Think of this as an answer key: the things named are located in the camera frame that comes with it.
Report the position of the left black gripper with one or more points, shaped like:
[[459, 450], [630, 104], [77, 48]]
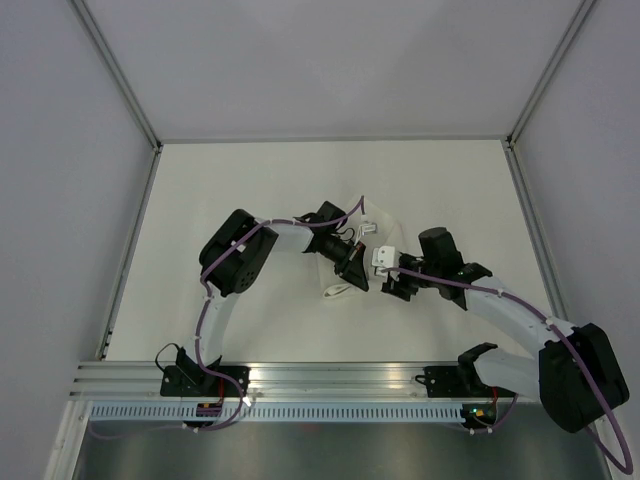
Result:
[[353, 257]]

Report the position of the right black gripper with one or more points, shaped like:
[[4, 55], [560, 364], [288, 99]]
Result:
[[397, 286]]

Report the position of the white cloth napkin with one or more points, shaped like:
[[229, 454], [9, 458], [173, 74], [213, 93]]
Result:
[[389, 233]]

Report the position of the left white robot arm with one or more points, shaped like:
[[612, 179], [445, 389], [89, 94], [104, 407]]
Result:
[[231, 262]]

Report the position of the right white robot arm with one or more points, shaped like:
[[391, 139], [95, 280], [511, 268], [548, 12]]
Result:
[[571, 370]]

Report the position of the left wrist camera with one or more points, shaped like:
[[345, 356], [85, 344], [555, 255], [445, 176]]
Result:
[[366, 227]]

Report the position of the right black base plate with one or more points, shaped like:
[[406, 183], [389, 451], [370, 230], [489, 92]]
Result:
[[448, 381]]

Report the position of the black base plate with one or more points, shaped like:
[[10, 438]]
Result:
[[448, 381], [197, 384]]

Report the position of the right aluminium frame post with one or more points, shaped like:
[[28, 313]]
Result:
[[568, 38]]

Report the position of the aluminium frame post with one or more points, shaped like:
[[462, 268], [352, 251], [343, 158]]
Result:
[[568, 38], [98, 40]]

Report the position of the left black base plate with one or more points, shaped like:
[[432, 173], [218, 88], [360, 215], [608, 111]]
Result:
[[197, 384]]

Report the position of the aluminium front rail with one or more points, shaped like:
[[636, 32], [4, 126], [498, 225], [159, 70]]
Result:
[[269, 381]]

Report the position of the white slotted cable duct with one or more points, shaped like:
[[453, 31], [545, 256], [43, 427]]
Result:
[[284, 412]]

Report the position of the left aluminium frame post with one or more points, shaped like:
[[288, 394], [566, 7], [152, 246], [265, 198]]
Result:
[[98, 40]]

